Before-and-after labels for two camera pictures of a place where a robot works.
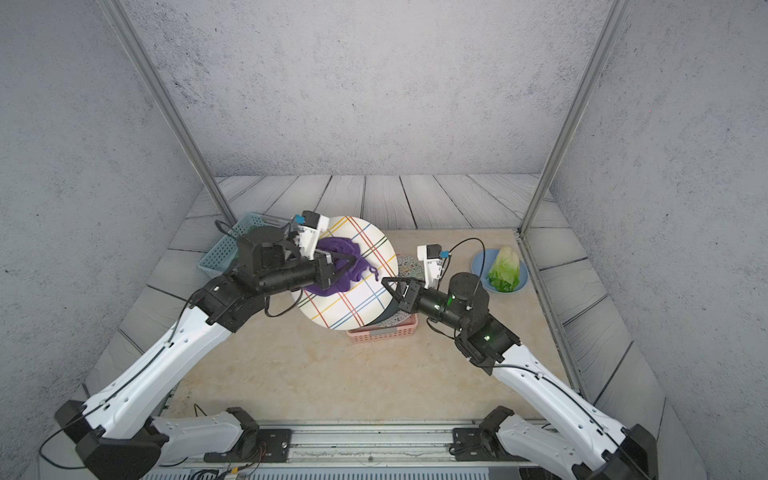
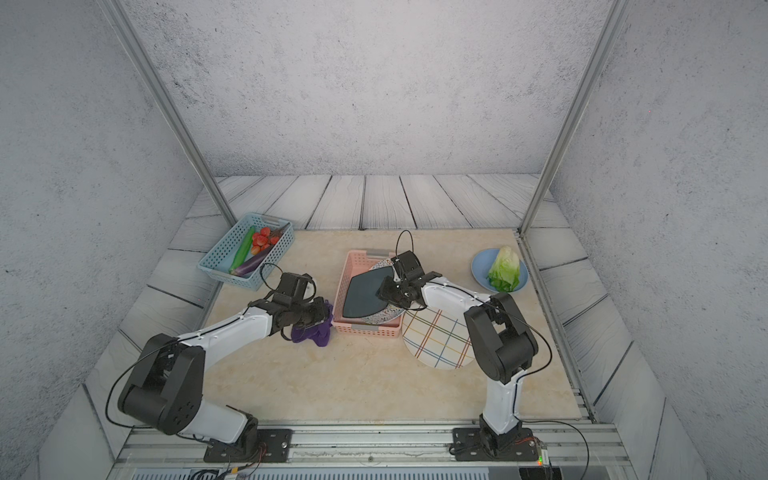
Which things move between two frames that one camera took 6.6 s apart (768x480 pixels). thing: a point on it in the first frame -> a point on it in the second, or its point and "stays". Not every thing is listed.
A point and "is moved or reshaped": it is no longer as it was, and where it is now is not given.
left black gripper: x=324 y=273 -> x=321 y=306
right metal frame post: x=575 y=113 stays
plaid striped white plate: x=359 y=302 -> x=436 y=338
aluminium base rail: x=426 y=451 stays
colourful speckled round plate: x=407 y=267 is moved or reshaped
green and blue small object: x=504 y=273 stays
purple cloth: x=348 y=266 -> x=319 y=332
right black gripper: x=411 y=301 stays
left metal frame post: x=149 y=67 stays
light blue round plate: x=481 y=263 stays
